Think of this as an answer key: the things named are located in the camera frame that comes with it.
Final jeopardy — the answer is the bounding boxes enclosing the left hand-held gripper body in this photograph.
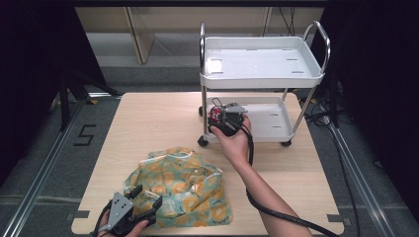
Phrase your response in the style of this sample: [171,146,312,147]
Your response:
[98,192,150,237]

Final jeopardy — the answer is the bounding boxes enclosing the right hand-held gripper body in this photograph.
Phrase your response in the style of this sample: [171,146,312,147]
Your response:
[217,102,250,138]

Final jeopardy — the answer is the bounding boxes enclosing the red round can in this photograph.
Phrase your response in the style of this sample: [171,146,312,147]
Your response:
[209,107,225,124]

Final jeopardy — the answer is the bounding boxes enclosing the green floral cloth bag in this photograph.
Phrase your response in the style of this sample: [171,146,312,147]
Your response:
[123,146,233,229]

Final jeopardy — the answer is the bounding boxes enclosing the white two-tier trolley cart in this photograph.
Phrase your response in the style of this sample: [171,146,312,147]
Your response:
[197,20,332,148]

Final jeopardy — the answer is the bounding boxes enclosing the person's left hand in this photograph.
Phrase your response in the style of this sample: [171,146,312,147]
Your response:
[98,210,150,237]

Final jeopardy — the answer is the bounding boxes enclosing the person's right hand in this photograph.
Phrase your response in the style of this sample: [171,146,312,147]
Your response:
[209,115,253,167]

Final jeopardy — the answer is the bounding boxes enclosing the black tape patch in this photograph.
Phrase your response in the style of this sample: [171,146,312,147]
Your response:
[326,213,346,223]
[64,209,91,222]

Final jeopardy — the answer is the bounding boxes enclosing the black tape floor mark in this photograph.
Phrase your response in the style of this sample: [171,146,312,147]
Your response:
[72,123,98,148]

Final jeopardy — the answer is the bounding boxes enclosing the wooden panel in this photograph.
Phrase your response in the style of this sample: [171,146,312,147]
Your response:
[123,7,156,65]

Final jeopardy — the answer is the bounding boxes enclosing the black metal stand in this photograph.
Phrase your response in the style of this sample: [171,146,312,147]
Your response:
[58,69,122,133]

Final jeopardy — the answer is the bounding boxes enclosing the left hand-held gripper cable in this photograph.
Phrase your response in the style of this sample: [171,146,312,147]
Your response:
[89,198,115,237]

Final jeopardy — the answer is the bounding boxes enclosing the hand-held gripper cable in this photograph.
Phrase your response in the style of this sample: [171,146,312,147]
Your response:
[89,198,115,237]
[225,118,341,237]

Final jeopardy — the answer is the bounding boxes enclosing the metal floor rail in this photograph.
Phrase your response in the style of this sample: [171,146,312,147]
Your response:
[324,113,399,237]
[0,96,91,237]

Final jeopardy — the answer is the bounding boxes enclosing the black floor cables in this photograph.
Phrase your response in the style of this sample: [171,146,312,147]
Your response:
[303,97,334,128]

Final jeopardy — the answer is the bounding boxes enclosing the right hand-held gripper cable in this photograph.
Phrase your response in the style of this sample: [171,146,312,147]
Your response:
[225,118,341,237]

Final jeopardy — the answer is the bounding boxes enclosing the hanging black cables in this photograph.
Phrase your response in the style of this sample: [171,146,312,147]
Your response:
[278,6,296,38]

